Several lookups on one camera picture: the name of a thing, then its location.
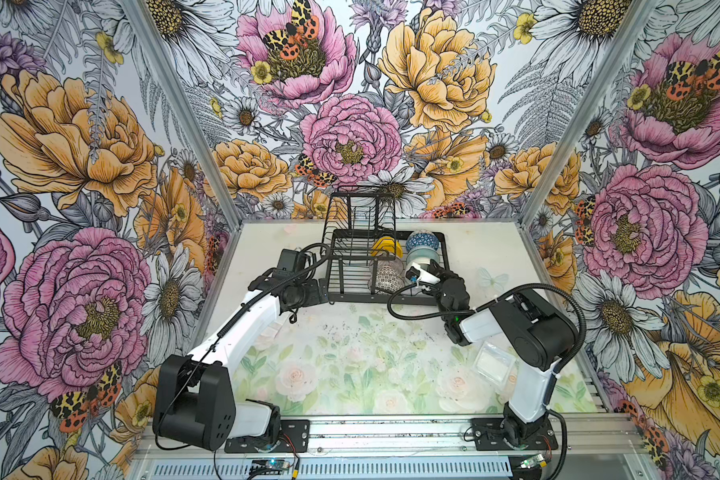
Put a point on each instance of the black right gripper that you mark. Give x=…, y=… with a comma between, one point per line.
x=441, y=273

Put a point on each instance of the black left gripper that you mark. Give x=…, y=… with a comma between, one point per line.
x=313, y=298

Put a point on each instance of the blue triangle patterned bowl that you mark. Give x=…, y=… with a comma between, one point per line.
x=422, y=238

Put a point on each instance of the dotted pattern bowl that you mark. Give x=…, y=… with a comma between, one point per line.
x=387, y=280

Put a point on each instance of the yellow bowl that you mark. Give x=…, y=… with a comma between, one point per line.
x=386, y=246

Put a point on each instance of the cream white bowl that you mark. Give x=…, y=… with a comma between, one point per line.
x=419, y=275

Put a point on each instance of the light green bowl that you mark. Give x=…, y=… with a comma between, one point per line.
x=422, y=255

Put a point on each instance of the pink striped bowl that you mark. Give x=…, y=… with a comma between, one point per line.
x=391, y=262

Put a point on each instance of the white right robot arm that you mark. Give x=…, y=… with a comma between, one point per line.
x=543, y=324

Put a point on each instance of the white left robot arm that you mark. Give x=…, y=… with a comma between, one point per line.
x=195, y=402

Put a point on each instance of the clear plastic container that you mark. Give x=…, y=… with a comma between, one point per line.
x=494, y=364

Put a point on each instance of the black wire dish rack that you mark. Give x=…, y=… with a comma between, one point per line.
x=354, y=221

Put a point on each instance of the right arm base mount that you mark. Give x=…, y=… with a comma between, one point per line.
x=509, y=433

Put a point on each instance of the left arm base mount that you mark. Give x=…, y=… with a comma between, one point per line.
x=259, y=427

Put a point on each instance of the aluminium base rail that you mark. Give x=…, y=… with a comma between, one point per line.
x=591, y=446

